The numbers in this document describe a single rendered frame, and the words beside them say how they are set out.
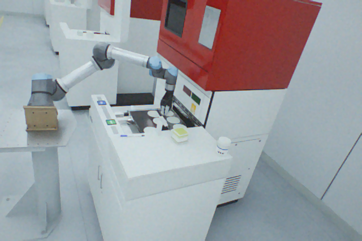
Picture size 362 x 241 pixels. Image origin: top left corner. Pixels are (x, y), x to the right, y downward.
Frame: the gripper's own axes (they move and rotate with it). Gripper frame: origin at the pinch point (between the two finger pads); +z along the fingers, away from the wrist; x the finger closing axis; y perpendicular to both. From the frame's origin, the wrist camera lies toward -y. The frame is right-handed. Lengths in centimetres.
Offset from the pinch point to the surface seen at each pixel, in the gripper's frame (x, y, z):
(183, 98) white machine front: -8.2, 13.3, -11.0
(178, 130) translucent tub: -23.3, -34.1, -12.0
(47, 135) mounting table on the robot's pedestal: 51, -57, 9
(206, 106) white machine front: -30.1, -5.7, -19.3
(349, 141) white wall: -146, 90, 13
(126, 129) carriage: 13.1, -30.1, 3.3
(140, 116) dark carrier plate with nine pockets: 13.2, -11.8, 1.4
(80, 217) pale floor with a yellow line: 40, -43, 91
